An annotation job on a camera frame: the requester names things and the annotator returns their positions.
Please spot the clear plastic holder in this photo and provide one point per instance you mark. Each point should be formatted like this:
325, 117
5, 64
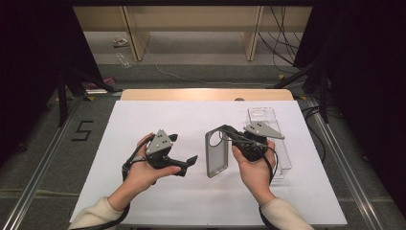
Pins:
283, 156

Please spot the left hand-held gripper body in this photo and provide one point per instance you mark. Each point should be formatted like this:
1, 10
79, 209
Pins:
159, 145

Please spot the light wooden shelf unit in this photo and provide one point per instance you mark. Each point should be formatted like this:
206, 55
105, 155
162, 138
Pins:
191, 19

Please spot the white flat board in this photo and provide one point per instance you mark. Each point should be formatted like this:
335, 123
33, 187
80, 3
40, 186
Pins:
95, 91

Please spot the dark curtain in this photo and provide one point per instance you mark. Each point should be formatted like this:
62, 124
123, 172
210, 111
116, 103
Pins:
367, 80
32, 64

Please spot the person's left hand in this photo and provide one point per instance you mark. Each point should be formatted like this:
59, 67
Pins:
140, 175

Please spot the pink object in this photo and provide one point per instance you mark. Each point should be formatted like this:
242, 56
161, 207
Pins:
107, 81

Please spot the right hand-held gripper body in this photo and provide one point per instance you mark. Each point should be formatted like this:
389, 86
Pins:
253, 147

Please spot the metal floor rail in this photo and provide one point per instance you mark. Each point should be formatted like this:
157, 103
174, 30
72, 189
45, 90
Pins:
348, 169
38, 179

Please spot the grey phone case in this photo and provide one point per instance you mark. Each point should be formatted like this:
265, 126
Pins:
217, 159

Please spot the person's right hand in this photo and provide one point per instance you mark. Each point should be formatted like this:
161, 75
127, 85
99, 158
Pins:
257, 175

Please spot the black metal stand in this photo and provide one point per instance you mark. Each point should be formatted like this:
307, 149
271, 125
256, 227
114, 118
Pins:
62, 102
324, 102

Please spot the small grey clutter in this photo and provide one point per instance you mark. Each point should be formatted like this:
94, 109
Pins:
120, 42

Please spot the clear plastic piece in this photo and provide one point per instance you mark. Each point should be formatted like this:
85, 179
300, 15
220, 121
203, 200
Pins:
124, 60

